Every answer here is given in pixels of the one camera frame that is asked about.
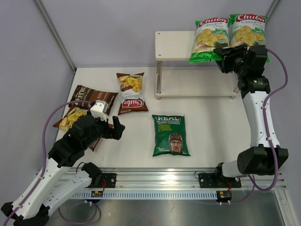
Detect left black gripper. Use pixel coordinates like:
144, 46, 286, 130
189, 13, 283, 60
83, 114, 125, 150

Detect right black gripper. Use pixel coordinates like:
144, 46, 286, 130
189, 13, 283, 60
214, 44, 248, 77

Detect green Chuba cassava chips bag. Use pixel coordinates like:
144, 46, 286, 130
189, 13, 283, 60
230, 14, 266, 49

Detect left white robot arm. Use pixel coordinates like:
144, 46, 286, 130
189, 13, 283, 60
1, 115, 125, 226

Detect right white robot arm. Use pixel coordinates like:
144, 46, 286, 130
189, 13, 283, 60
213, 45, 289, 192

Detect brown Chuba cassava chips bag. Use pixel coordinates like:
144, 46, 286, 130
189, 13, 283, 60
116, 72, 149, 115

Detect dark green Real chips bag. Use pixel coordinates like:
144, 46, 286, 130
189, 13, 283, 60
152, 114, 190, 157

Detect white two-tier wooden shelf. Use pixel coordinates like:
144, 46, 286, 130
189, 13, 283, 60
155, 31, 239, 100

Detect brown Kettle sea salt bag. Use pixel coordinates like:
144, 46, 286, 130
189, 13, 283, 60
71, 85, 118, 116

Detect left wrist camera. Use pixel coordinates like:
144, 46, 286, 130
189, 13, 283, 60
90, 100, 109, 121

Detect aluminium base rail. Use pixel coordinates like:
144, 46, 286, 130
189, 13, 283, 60
30, 167, 287, 201

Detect right aluminium frame post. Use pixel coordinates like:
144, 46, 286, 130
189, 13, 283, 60
255, 0, 282, 40

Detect aluminium frame post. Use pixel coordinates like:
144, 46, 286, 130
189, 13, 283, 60
33, 0, 77, 74
255, 0, 282, 40

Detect left aluminium frame post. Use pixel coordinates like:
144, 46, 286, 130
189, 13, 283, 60
33, 0, 77, 74

